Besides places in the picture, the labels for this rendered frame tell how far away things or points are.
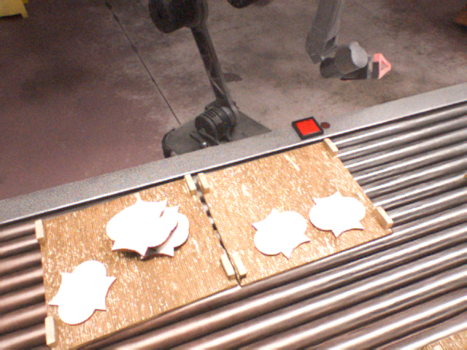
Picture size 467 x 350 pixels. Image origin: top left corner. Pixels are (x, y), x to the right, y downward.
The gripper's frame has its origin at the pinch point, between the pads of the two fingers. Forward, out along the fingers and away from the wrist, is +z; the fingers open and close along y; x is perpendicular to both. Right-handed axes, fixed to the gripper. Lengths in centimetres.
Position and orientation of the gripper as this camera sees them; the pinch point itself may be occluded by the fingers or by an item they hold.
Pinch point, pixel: (374, 68)
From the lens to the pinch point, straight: 133.0
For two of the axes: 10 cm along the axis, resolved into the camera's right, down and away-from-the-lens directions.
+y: 5.2, 1.3, -8.5
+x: -0.4, -9.8, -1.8
